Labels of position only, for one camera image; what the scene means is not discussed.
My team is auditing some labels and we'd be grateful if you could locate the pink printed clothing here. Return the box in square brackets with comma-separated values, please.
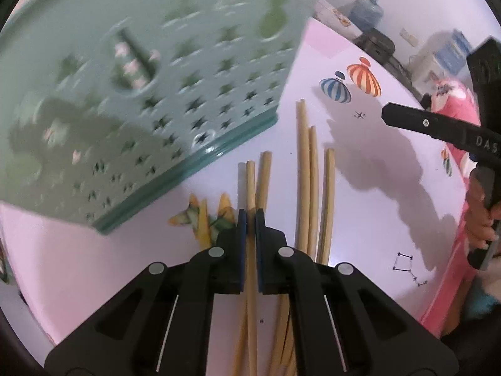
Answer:
[426, 77, 481, 177]

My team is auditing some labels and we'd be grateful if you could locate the blue water jug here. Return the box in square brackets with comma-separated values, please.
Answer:
[348, 0, 385, 34]

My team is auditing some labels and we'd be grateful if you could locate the white and blue bag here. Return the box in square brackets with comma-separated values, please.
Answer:
[415, 29, 473, 83]

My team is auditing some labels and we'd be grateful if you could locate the green star-cutout utensil holder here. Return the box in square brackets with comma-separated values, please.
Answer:
[0, 0, 325, 236]

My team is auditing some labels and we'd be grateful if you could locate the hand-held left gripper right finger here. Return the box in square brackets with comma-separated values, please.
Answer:
[255, 208, 459, 376]

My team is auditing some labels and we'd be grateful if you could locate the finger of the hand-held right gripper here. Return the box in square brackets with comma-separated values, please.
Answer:
[381, 102, 465, 148]

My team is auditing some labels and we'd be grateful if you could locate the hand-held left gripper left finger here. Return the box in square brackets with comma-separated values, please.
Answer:
[44, 208, 248, 376]

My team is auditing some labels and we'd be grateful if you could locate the floral printed sheet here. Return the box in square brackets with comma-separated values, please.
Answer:
[315, 0, 359, 39]

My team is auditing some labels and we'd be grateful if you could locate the person's right hand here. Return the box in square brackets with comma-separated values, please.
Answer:
[464, 169, 501, 250]

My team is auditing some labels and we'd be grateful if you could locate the bundle of wooden chopsticks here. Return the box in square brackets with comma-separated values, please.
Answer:
[231, 99, 336, 376]

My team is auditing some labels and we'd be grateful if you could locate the black rice cooker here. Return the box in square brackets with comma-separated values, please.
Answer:
[358, 27, 397, 62]

